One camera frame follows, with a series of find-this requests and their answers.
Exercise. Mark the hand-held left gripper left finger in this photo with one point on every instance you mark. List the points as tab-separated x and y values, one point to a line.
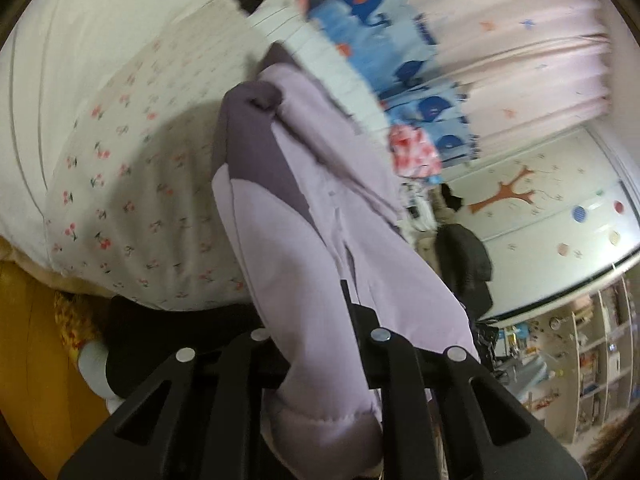
250	360

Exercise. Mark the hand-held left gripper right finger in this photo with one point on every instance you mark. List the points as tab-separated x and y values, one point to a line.
385	360

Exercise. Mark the purple two-tone jacket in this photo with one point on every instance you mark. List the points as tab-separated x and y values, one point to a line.
300	240

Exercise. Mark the person's black trousers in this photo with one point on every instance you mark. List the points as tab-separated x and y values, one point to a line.
165	330

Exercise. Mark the black hanging coat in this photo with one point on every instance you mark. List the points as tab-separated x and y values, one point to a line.
462	265

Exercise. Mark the white shoe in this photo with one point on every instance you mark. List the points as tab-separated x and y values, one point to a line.
97	375

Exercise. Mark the dark cloth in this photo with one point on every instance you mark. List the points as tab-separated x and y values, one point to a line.
452	200

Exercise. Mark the yellow floral cloth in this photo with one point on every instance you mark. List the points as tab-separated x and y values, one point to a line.
75	320

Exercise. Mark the cherry print bedsheet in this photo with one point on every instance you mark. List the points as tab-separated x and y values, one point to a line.
140	185

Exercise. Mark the white bookshelf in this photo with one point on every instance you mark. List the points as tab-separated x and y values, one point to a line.
595	360

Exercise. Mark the pink round sticker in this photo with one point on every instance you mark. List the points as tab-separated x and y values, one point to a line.
563	249

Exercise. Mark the pink patterned cloth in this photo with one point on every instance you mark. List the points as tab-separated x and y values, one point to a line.
412	150

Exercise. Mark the blue round sticker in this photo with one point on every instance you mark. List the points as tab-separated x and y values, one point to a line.
580	213

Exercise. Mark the beige round sticker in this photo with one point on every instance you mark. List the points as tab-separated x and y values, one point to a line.
614	238

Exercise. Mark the white wardrobe door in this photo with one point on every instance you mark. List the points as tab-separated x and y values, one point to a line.
575	170

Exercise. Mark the red round sticker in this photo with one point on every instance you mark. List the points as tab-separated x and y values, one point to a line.
619	206

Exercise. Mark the whale print curtain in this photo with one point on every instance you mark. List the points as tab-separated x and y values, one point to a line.
525	60

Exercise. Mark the white striped duvet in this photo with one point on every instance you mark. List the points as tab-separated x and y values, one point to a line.
100	60

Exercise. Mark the orange tree wall sticker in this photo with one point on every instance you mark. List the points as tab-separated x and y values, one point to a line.
505	192

